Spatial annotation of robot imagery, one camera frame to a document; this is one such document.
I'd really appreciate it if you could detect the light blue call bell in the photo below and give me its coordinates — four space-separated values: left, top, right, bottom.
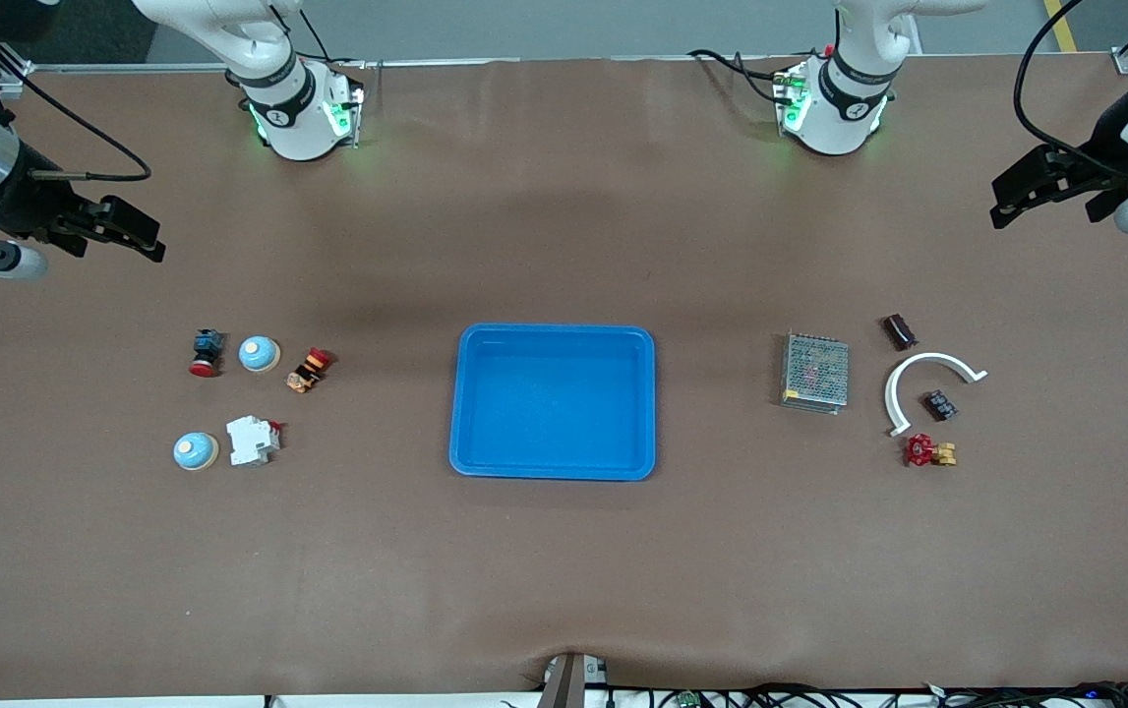
237 334 282 375
172 431 221 473

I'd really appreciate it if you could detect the red push button blue body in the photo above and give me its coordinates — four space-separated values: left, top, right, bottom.
187 327 227 380

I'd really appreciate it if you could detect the orange emergency stop button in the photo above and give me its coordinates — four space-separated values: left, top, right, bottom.
285 345 335 395

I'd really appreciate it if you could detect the white circuit breaker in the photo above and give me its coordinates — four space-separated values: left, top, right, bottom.
225 414 283 468

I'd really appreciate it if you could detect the metal mesh power supply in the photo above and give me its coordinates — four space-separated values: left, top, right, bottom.
779 330 852 416

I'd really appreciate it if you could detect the brass valve red handwheel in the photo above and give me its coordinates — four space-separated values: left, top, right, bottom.
904 433 959 469

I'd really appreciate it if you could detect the blue plastic tray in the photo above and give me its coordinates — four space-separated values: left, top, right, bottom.
448 324 658 483

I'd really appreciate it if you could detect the metal table clamp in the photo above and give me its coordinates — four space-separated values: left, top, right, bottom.
536 652 612 708

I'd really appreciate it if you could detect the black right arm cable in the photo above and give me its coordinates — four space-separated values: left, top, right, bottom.
0 39 152 184

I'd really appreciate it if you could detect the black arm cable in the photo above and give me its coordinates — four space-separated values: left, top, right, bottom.
0 39 152 184
1012 0 1128 174

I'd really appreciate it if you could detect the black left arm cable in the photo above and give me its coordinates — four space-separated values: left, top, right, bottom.
1012 0 1128 174

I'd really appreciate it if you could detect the aluminium frame profile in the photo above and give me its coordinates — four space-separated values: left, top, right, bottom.
0 43 34 100

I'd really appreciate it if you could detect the white curved plastic bracket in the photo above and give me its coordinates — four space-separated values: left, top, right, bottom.
882 351 990 439

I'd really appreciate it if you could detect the black base power cable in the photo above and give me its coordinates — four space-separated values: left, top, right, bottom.
687 47 801 107

